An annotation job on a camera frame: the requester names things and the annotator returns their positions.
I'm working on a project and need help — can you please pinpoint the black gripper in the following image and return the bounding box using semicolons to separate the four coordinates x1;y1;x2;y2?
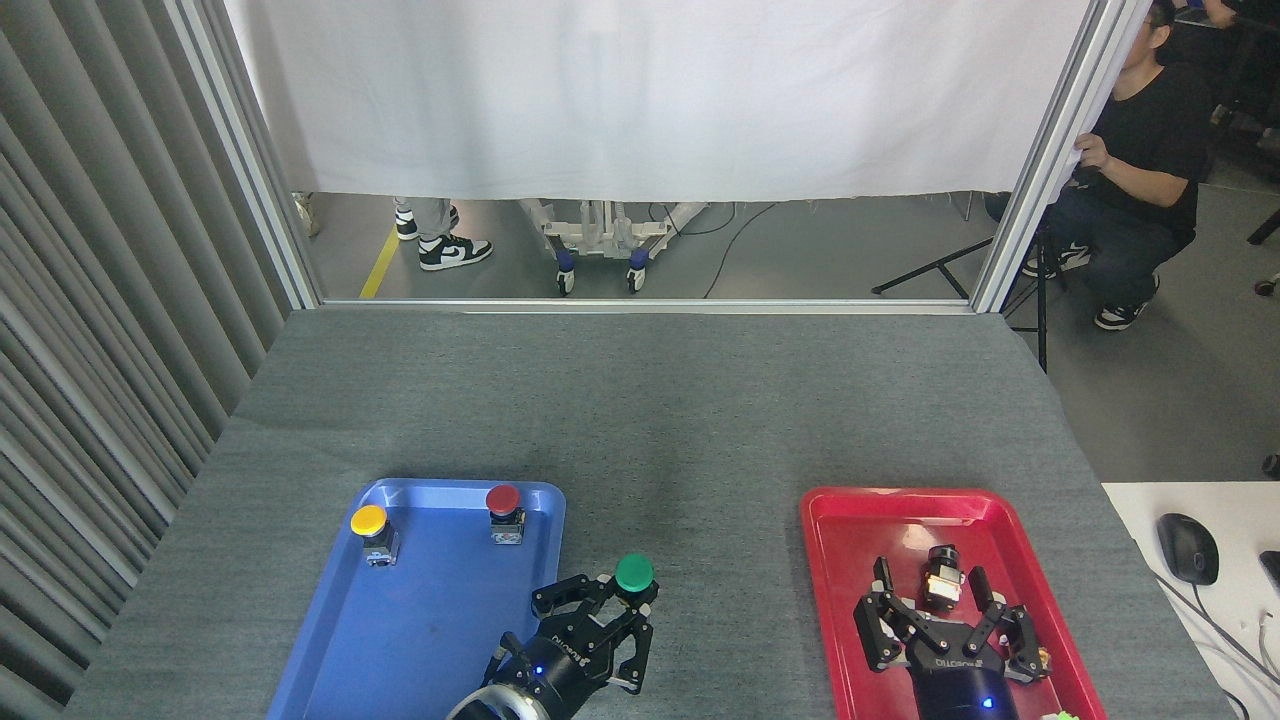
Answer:
853;556;1051;720
490;573;659;719

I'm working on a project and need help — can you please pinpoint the green push button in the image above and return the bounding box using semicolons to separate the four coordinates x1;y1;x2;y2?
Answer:
613;553;658;609

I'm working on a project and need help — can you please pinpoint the red push button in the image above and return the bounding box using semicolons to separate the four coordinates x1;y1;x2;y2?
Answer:
485;484;527;546

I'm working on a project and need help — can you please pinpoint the yellow push button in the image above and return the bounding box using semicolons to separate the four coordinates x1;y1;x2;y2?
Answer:
350;504;401;568

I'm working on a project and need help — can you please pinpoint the red plastic tray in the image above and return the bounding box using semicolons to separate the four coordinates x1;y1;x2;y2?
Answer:
800;487;1109;720

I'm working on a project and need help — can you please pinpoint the blue plastic tray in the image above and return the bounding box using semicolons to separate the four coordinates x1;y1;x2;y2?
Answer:
268;478;567;720

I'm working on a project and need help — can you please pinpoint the white desk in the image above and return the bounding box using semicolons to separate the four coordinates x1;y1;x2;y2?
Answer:
1100;482;1280;720

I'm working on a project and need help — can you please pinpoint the black computer mouse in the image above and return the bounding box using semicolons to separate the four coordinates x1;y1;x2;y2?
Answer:
1156;513;1221;587

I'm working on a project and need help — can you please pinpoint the black tripod stand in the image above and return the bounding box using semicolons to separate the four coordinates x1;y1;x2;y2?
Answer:
870;225;1071;373

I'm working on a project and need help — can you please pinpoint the white wheeled stand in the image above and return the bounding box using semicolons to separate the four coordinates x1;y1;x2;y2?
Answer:
517;197;713;297

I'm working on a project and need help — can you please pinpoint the black chair base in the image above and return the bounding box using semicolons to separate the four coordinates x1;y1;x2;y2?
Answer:
1247;208;1280;297

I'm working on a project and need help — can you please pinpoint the white hanging sheet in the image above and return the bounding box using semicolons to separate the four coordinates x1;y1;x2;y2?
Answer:
222;0;1101;204

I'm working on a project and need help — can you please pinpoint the grey pleated curtain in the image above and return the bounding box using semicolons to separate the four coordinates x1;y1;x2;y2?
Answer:
0;0;293;720

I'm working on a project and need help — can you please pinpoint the black knob switch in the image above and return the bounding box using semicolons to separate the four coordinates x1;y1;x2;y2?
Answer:
922;545;966;611

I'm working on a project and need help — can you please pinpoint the silver frame crossbar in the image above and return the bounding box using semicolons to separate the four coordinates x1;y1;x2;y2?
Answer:
320;298;976;315

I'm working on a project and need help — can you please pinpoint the black floor cable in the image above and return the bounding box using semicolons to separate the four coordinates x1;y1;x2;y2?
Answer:
703;200;791;299

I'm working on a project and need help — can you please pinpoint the silver frame post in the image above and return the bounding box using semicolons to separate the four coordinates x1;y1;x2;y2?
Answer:
970;0;1151;313
165;0;326;311

